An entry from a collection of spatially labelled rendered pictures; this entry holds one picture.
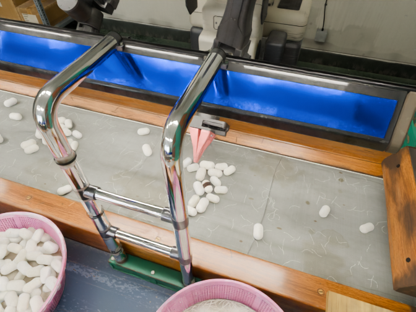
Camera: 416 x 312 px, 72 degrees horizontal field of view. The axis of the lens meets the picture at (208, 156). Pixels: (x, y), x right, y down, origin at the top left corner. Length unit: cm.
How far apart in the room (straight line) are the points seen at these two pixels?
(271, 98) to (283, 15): 103
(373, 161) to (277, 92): 48
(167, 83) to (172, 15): 251
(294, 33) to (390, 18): 134
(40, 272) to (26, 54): 40
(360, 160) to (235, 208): 34
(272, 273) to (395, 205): 28
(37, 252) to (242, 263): 41
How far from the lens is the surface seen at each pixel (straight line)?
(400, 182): 70
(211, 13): 116
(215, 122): 61
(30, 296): 68
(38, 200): 74
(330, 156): 79
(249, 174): 72
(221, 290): 58
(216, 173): 69
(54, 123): 36
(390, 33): 270
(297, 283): 58
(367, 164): 81
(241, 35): 62
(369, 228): 70
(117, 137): 84
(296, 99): 38
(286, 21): 139
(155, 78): 42
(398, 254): 62
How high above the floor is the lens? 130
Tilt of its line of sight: 48 degrees down
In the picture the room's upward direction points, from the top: straight up
